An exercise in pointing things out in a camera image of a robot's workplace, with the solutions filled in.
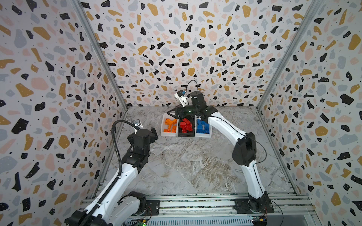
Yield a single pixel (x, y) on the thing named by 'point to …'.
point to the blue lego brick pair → (206, 125)
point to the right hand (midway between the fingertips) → (171, 107)
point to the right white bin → (197, 134)
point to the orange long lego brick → (173, 129)
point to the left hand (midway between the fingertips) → (145, 128)
